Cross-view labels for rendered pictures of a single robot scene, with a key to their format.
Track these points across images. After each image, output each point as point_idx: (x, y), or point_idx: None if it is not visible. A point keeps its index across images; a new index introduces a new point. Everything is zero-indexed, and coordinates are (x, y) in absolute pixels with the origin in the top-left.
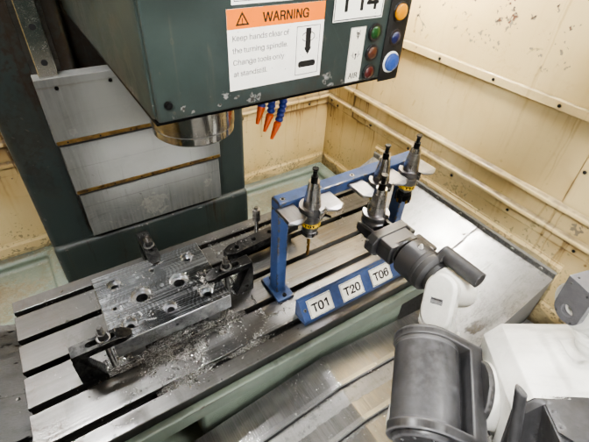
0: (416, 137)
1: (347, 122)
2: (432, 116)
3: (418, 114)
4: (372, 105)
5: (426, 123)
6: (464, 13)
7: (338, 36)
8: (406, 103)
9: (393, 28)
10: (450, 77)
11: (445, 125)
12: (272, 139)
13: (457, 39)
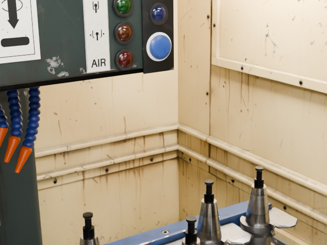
0: (293, 190)
1: (204, 180)
2: (307, 158)
3: (289, 158)
4: (231, 154)
5: (301, 168)
6: (319, 25)
7: (63, 8)
8: (272, 146)
9: (153, 2)
10: (319, 104)
11: (326, 169)
12: (17, 172)
13: (317, 57)
